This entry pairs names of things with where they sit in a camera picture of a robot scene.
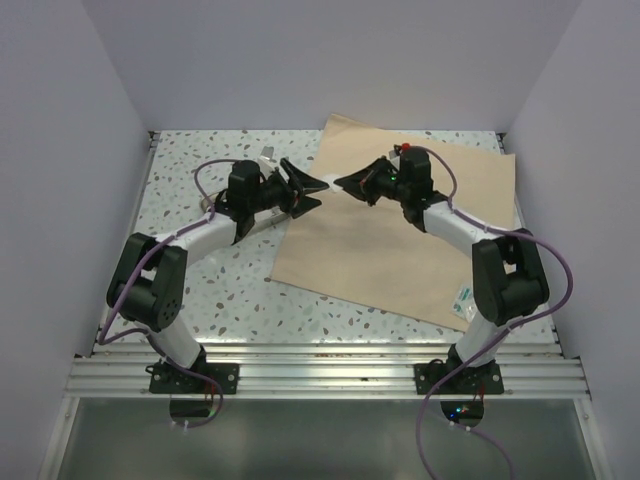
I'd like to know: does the beige cloth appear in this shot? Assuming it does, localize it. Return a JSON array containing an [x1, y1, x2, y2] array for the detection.
[[271, 114, 515, 343]]

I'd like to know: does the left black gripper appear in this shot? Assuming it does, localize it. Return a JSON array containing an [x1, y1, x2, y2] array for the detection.
[[249, 159, 328, 219]]

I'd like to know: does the clear plastic packet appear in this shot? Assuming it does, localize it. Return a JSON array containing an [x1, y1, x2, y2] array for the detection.
[[460, 304, 478, 323]]

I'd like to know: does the green white packet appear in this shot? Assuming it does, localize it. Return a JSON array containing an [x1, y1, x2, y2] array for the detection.
[[451, 284, 476, 319]]

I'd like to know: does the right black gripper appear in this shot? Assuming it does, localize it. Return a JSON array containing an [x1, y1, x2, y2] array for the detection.
[[334, 156, 410, 208]]

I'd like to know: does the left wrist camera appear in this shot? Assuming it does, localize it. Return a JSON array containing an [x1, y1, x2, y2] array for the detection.
[[257, 146, 278, 177]]

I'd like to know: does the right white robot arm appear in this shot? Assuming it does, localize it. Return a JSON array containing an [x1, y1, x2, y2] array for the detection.
[[334, 143, 549, 393]]

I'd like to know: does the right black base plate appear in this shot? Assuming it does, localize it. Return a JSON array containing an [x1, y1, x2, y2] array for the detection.
[[413, 359, 505, 395]]

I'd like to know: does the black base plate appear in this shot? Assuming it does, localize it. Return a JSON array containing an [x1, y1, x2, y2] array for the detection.
[[413, 359, 505, 395], [145, 361, 240, 395]]

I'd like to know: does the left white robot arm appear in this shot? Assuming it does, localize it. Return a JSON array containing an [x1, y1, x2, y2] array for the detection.
[[98, 158, 329, 393]]

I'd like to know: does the stainless steel tray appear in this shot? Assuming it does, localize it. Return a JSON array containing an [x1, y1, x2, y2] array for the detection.
[[198, 187, 294, 236]]

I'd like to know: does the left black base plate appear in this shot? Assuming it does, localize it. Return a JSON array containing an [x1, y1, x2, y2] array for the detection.
[[145, 361, 240, 395]]

